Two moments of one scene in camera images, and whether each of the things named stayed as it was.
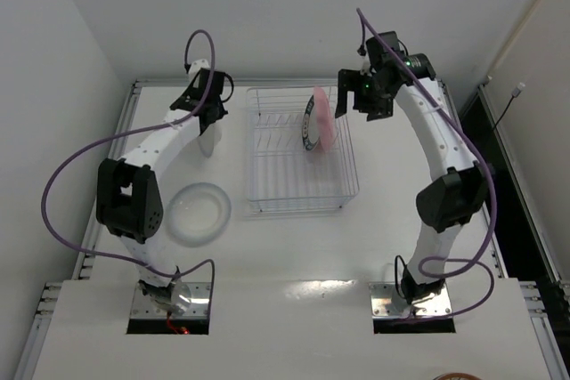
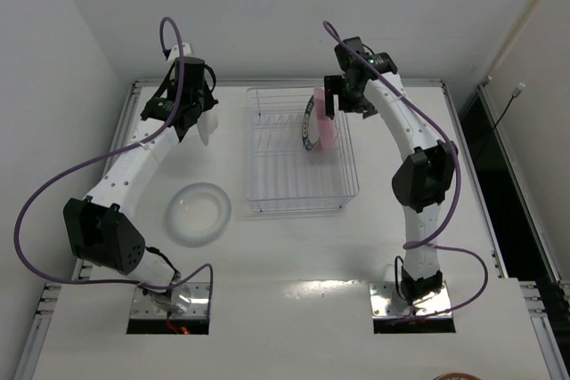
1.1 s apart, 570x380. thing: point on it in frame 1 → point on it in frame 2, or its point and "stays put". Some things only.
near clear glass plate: x=198 y=214 stays put
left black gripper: x=210 y=114 → x=186 y=119
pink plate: x=328 y=125 stays put
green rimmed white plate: x=311 y=125 stays put
